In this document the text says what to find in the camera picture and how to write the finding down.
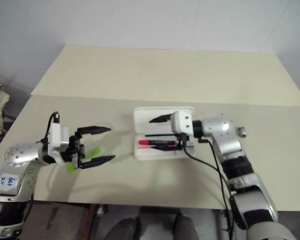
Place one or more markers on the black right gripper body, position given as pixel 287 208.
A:
pixel 182 142

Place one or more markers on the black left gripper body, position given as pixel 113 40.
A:
pixel 76 150

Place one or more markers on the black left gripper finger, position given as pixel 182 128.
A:
pixel 95 129
pixel 97 162

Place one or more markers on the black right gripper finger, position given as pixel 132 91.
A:
pixel 167 148
pixel 162 118

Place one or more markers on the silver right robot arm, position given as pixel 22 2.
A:
pixel 240 160

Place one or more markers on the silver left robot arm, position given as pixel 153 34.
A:
pixel 20 153

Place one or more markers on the green marker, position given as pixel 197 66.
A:
pixel 93 152

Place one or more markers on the white plastic pencil case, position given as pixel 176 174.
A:
pixel 152 155

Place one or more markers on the red marker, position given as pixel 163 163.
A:
pixel 150 143

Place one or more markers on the thin black pen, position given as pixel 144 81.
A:
pixel 160 135

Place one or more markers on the small grey cylindrical knob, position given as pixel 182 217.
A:
pixel 243 131

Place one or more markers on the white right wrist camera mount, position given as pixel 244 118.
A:
pixel 181 122

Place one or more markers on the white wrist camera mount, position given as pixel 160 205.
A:
pixel 181 122
pixel 55 135

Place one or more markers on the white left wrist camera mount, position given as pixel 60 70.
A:
pixel 55 135

